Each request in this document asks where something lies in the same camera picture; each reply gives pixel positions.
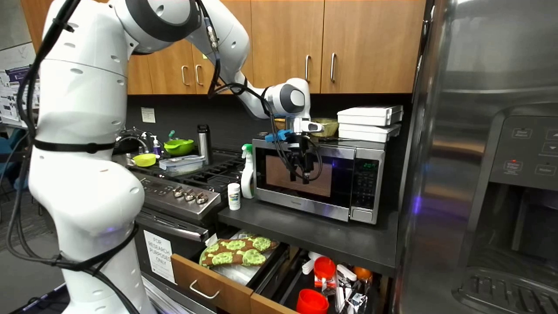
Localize stainless steel refrigerator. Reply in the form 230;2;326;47
394;0;558;314

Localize stainless steel microwave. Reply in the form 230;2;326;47
253;140;385;225

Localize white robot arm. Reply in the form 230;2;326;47
28;0;310;314

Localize green glass bowl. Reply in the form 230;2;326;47
315;117;338;138

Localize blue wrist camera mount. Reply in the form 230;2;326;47
263;131;296;143

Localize green patterned oven mitt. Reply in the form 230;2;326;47
198;238;275;269

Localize upper white box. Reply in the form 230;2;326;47
336;105;404;126

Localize clear plastic container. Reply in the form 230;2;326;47
158;156;204;176

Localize red cup in drawer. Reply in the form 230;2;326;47
296;288;329;314

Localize open wooden drawer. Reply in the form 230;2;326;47
171;234;301;314

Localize wall outlet plate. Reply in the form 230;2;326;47
141;107;157;124

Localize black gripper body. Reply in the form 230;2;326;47
289;135;315;175

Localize wooden upper cabinets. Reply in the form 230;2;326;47
19;0;427;96

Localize white spray bottle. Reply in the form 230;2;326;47
240;143;254;199

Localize small white bottle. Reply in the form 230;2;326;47
226;183;242;211

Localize red lidded jar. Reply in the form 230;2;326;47
314;257;336;292

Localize wall poster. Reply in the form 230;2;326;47
0;44;35;128

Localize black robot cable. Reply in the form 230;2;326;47
5;0;146;314

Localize green bowl by sink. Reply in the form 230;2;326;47
164;131;193;156

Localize white box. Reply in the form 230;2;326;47
336;105;404;126
338;124;401;143

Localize white paper sign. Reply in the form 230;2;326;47
143;231;174;283

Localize steel thermos bottle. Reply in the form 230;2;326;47
197;124;211;164

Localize stainless steel stove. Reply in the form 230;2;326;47
132;169;235;288

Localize lower white box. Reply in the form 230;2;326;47
338;124;401;143

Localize kitchen faucet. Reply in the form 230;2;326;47
113;126;148;156

